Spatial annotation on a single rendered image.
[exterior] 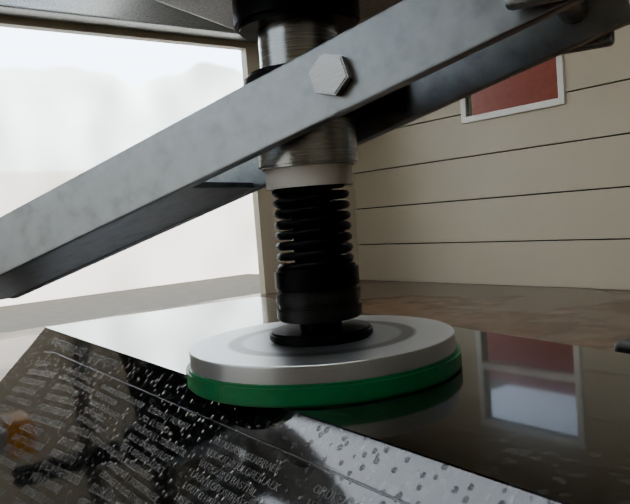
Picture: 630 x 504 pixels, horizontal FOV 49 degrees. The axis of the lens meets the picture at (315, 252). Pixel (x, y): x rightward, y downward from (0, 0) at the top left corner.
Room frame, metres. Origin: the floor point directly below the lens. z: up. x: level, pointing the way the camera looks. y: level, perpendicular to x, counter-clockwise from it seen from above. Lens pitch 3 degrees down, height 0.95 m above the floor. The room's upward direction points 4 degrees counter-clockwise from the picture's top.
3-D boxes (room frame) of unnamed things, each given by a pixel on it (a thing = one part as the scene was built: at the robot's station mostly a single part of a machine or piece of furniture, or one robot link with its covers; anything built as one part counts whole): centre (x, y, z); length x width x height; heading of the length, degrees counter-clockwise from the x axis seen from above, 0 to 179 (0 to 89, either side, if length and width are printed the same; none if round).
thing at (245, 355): (0.55, 0.00, 0.84); 0.21 x 0.21 x 0.01
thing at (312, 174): (0.55, 0.00, 0.99); 0.07 x 0.07 x 0.04
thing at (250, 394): (0.55, 0.00, 0.84); 0.22 x 0.22 x 0.04
